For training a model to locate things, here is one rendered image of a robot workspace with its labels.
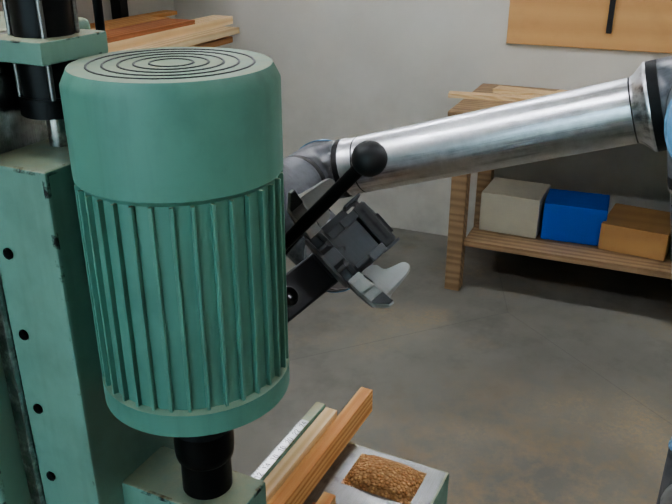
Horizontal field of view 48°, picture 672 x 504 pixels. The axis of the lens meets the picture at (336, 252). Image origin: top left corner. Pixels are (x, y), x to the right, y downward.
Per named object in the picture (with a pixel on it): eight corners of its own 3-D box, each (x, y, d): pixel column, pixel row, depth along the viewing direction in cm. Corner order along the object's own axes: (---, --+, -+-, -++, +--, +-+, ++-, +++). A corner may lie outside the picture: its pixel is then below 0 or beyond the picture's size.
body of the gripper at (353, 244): (357, 189, 84) (349, 204, 96) (299, 240, 84) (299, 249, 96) (403, 240, 84) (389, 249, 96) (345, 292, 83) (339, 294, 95)
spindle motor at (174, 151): (224, 465, 63) (196, 92, 50) (65, 410, 70) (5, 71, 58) (320, 363, 78) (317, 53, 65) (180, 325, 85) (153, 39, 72)
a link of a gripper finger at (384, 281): (424, 270, 76) (380, 237, 84) (381, 310, 76) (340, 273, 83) (437, 290, 78) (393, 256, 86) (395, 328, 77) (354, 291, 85)
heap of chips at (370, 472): (409, 505, 100) (409, 494, 99) (340, 483, 104) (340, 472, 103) (427, 473, 106) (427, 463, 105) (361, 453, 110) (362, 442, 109)
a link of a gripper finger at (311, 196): (310, 147, 78) (341, 197, 86) (267, 185, 78) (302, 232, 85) (327, 162, 77) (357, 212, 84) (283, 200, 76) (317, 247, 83)
